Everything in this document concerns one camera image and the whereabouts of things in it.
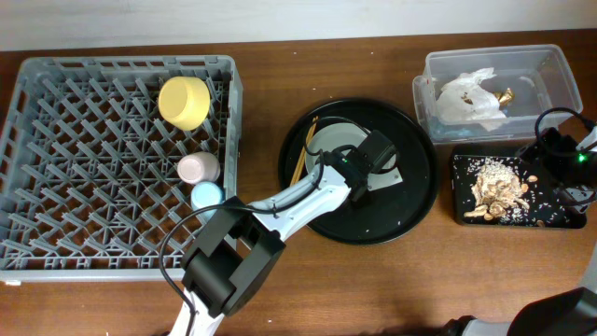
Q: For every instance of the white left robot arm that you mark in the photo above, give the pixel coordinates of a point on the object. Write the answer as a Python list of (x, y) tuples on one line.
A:
[(235, 250)]

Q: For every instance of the peanut shells and rice waste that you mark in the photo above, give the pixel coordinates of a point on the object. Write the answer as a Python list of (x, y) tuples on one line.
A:
[(498, 189)]

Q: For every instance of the black rectangular tray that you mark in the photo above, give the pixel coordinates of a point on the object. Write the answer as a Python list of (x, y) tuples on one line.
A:
[(545, 208)]

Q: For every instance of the yellow plastic bowl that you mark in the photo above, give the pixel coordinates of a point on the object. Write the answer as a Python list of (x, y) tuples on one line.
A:
[(184, 102)]

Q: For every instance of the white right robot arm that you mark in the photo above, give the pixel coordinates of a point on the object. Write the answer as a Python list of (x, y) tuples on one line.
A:
[(552, 180)]

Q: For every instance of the round black tray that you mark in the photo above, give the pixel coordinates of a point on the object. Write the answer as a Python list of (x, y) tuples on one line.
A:
[(384, 214)]

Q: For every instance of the grey plastic dishwasher rack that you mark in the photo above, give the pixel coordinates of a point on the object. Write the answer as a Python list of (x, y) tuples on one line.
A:
[(89, 188)]

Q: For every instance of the grey round plate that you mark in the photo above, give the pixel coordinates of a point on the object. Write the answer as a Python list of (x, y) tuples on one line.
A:
[(338, 134)]

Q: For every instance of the clear plastic waste bin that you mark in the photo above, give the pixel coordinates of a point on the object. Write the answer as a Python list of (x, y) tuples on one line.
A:
[(539, 75)]

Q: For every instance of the gold foil wrapper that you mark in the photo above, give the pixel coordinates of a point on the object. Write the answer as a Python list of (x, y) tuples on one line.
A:
[(505, 97)]

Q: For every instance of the pink plastic cup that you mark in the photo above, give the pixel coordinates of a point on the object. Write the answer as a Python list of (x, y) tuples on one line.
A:
[(198, 167)]

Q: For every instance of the wooden chopstick lower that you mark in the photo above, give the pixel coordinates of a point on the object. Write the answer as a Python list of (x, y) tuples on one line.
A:
[(302, 161)]

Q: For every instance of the white paper napkin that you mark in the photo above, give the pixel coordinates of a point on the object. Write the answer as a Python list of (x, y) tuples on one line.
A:
[(463, 100)]

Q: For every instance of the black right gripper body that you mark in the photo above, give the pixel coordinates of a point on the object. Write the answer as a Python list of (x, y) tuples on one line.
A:
[(563, 160)]

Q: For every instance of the light blue plastic cup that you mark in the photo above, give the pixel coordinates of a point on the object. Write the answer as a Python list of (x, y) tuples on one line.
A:
[(206, 194)]

